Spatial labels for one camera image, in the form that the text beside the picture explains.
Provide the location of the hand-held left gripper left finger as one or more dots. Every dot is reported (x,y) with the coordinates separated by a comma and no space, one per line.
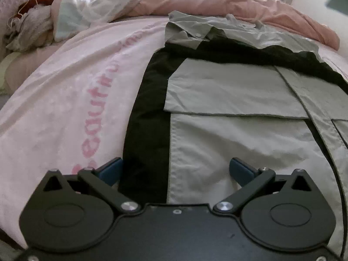
(112,170)

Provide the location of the grey and black jacket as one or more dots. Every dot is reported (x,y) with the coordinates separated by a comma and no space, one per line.
(231,141)

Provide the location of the grey crumpled cloth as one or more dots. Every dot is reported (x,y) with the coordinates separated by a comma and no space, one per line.
(30,27)

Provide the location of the white quilt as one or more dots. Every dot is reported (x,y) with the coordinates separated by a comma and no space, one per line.
(108,2)

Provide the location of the pink printed bed sheet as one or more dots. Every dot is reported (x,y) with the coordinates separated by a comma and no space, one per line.
(68,100)

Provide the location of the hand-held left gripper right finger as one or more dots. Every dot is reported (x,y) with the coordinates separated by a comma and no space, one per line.
(239,171)

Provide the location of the pink quilt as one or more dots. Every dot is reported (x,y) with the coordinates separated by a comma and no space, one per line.
(204,2)

